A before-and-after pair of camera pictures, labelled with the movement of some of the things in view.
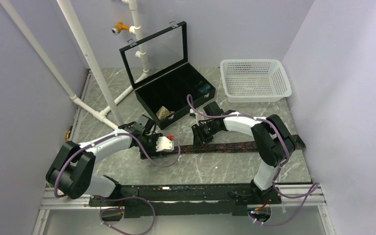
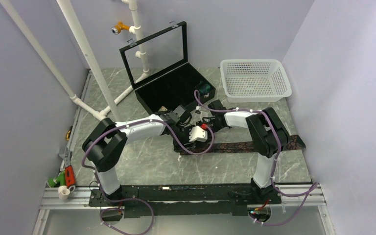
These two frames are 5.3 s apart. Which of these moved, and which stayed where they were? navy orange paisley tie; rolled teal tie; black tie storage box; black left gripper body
Moved: black left gripper body
Stayed: navy orange paisley tie; rolled teal tie; black tie storage box
